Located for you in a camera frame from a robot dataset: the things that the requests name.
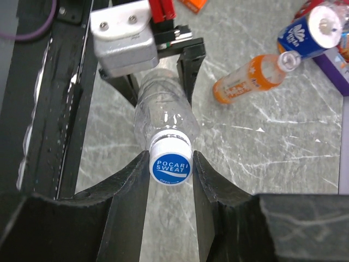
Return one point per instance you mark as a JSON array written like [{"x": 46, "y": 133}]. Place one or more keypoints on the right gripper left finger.
[{"x": 102, "y": 223}]

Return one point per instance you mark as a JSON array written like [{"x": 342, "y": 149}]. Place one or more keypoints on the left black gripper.
[{"x": 170, "y": 40}]

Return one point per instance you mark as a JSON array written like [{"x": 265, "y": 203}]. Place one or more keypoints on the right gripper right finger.
[{"x": 233, "y": 225}]

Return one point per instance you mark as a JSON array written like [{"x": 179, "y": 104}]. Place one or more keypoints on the orange drink bottle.
[{"x": 262, "y": 73}]

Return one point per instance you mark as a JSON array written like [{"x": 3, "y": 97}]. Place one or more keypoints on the blue bottle cap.
[{"x": 171, "y": 157}]

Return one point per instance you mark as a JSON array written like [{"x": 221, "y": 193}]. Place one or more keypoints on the orange snack box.
[{"x": 194, "y": 5}]

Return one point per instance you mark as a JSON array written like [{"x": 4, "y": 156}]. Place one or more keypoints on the toilet paper roll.
[{"x": 315, "y": 32}]

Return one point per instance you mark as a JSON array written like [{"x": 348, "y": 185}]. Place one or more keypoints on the purple white box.
[{"x": 335, "y": 68}]

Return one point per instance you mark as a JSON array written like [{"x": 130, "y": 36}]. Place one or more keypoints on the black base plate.
[{"x": 46, "y": 90}]

